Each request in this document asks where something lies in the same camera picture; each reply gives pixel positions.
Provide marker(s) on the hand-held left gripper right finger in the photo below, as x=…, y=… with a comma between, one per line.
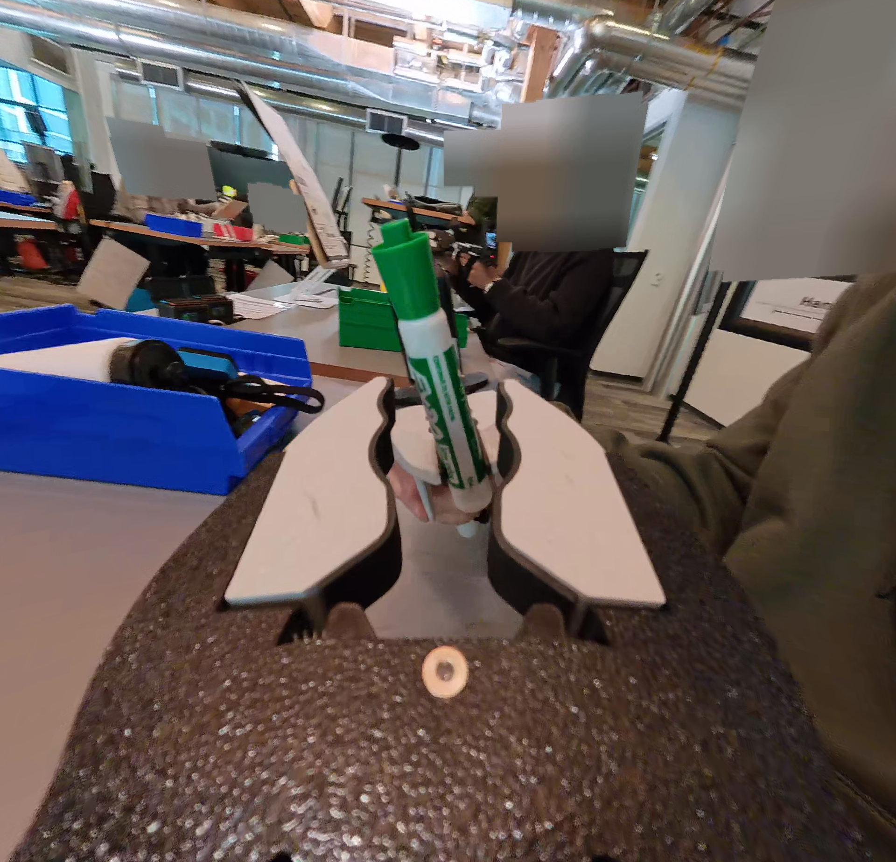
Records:
x=581, y=519

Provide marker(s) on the wooden top standing desk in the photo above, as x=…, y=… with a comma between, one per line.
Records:
x=434, y=212

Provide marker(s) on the white tablet stand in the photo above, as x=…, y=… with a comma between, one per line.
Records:
x=315, y=277

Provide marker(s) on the green plastic bin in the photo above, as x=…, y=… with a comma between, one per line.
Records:
x=364, y=323

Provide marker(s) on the white cylinder black cap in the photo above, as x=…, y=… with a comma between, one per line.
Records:
x=63, y=361

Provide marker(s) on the red plastic bin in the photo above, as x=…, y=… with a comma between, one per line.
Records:
x=231, y=230

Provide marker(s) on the black easel stand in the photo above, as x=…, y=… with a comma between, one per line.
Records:
x=691, y=372

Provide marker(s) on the silver insulated duct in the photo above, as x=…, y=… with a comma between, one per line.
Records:
x=210, y=32

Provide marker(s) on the printed instruction sheet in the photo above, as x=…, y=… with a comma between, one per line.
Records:
x=308, y=190

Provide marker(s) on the grey board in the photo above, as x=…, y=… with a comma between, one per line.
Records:
x=112, y=274

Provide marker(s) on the silver round elbow duct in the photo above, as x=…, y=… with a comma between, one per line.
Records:
x=665, y=46

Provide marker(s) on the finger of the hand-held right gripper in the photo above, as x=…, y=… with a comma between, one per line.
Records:
x=416, y=449
x=488, y=435

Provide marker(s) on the blue plastic bin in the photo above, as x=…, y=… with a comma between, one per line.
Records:
x=140, y=435
x=175, y=225

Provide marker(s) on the black equipment case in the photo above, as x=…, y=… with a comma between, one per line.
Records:
x=189, y=309

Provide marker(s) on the person's right hand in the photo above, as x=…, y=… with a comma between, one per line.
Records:
x=444, y=508

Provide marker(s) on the green dry erase marker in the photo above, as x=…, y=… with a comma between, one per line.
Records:
x=427, y=344

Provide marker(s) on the dark monitor screen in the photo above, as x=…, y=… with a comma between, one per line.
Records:
x=245, y=176

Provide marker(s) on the black floor lamp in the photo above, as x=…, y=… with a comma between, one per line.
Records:
x=400, y=141

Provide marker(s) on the black framed tag sign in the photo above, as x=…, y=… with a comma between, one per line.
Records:
x=784, y=302

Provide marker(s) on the black mesh office chair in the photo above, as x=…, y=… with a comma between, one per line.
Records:
x=626, y=295

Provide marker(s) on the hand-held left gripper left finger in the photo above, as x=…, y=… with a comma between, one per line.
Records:
x=315, y=512

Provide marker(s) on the light blue case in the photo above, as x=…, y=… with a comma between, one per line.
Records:
x=210, y=368

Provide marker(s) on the white foam panel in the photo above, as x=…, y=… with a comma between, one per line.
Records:
x=742, y=379

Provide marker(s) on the long wooden workbench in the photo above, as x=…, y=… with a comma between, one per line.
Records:
x=231, y=244

